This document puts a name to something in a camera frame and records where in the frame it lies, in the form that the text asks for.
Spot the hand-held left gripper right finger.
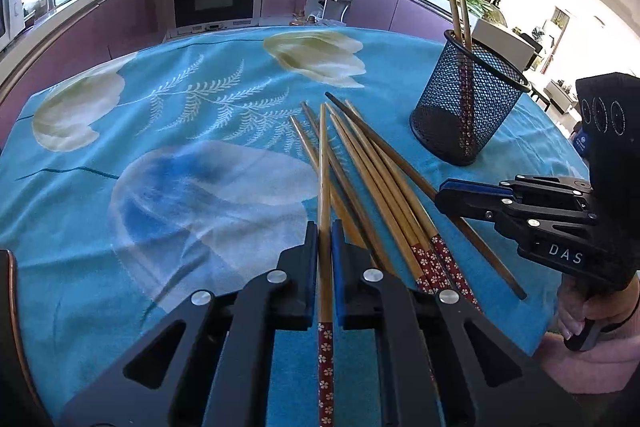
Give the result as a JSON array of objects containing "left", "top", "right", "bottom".
[{"left": 331, "top": 219, "right": 583, "bottom": 427}]

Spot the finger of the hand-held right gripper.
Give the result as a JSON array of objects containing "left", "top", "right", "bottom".
[
  {"left": 434, "top": 186, "right": 601, "bottom": 270},
  {"left": 441, "top": 176, "right": 595, "bottom": 214}
]

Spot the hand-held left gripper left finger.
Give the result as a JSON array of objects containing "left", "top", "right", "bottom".
[{"left": 60, "top": 221, "right": 321, "bottom": 427}]

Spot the bunch of bamboo chopsticks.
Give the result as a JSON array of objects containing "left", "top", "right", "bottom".
[{"left": 289, "top": 92, "right": 528, "bottom": 313}]

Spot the black mesh utensil holder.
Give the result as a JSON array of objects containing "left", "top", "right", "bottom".
[{"left": 409, "top": 29, "right": 531, "bottom": 166}]

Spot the person's right hand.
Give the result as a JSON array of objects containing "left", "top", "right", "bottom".
[{"left": 556, "top": 274, "right": 640, "bottom": 339}]

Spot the white box appliance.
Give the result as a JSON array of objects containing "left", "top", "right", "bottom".
[{"left": 472, "top": 18, "right": 536, "bottom": 72}]

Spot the person's pink clothing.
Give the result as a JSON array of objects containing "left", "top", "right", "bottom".
[{"left": 540, "top": 307, "right": 640, "bottom": 408}]

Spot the blue floral tablecloth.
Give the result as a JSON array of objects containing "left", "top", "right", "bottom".
[{"left": 0, "top": 24, "right": 591, "bottom": 427}]

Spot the white and black floor appliance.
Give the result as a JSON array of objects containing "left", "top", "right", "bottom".
[{"left": 312, "top": 0, "right": 351, "bottom": 20}]

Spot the dark wooden chair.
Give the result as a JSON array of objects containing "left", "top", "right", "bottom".
[{"left": 0, "top": 249, "right": 51, "bottom": 427}]

